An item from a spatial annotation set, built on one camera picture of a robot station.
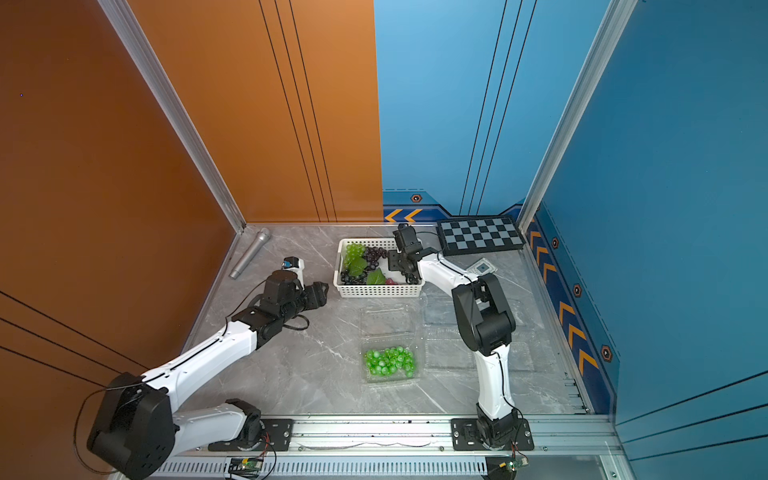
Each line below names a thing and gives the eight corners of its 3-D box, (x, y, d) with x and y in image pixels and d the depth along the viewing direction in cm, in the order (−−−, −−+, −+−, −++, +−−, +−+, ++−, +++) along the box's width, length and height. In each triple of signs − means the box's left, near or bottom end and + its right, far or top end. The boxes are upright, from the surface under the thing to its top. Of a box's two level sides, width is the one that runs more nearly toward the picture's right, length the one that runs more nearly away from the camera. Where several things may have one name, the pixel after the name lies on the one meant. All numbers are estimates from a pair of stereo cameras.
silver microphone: (227, 277, 107) (222, 270, 104) (266, 234, 120) (263, 227, 117) (235, 280, 106) (229, 273, 103) (273, 236, 119) (270, 229, 116)
